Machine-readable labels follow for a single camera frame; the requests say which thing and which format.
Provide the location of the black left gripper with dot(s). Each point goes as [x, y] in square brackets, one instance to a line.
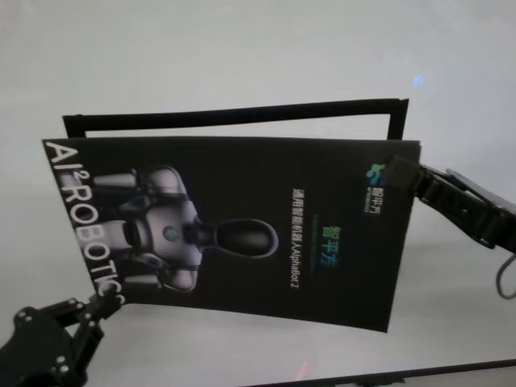
[36, 354]

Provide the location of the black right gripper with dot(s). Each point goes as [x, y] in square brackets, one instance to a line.
[488, 221]

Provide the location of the black robot poster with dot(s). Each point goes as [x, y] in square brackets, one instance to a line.
[250, 242]

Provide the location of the black rectangular frame outline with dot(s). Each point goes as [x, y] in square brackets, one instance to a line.
[242, 115]

